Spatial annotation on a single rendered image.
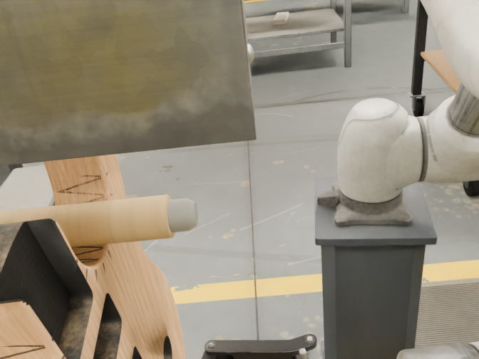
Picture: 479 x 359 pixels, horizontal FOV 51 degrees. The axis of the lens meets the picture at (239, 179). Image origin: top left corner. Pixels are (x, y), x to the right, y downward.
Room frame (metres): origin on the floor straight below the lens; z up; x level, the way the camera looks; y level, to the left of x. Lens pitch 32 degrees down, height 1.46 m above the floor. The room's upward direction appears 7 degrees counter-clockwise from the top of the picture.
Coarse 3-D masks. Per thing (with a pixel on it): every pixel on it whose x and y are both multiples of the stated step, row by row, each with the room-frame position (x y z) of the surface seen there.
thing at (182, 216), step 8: (168, 200) 0.31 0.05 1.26; (176, 200) 0.31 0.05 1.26; (184, 200) 0.30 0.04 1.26; (168, 208) 0.30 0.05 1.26; (176, 208) 0.30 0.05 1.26; (184, 208) 0.30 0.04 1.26; (192, 208) 0.30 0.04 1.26; (168, 216) 0.29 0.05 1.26; (176, 216) 0.29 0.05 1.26; (184, 216) 0.29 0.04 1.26; (192, 216) 0.29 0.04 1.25; (168, 224) 0.29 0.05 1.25; (176, 224) 0.29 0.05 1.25; (184, 224) 0.29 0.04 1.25; (192, 224) 0.29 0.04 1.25
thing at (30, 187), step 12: (24, 168) 0.66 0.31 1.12; (36, 168) 0.66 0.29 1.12; (12, 180) 0.63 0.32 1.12; (24, 180) 0.63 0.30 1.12; (36, 180) 0.62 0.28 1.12; (48, 180) 0.62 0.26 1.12; (0, 192) 0.60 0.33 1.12; (12, 192) 0.60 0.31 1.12; (24, 192) 0.59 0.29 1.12; (36, 192) 0.59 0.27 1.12; (48, 192) 0.58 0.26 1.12; (0, 204) 0.57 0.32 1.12; (12, 204) 0.56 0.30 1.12; (24, 204) 0.56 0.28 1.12; (36, 204) 0.56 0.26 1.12; (48, 204) 0.55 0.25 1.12
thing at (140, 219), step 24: (0, 216) 0.31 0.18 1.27; (24, 216) 0.31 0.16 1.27; (48, 216) 0.30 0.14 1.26; (72, 216) 0.30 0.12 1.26; (96, 216) 0.30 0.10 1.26; (120, 216) 0.30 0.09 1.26; (144, 216) 0.29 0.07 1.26; (72, 240) 0.29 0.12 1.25; (96, 240) 0.29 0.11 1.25; (120, 240) 0.29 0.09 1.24; (144, 240) 0.29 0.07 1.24
